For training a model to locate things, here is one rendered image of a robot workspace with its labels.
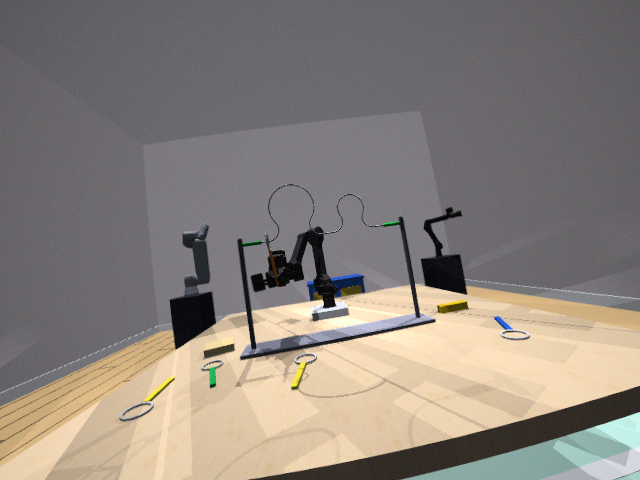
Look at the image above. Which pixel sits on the blue-handled white loop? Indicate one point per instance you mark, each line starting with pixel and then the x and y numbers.
pixel 509 329

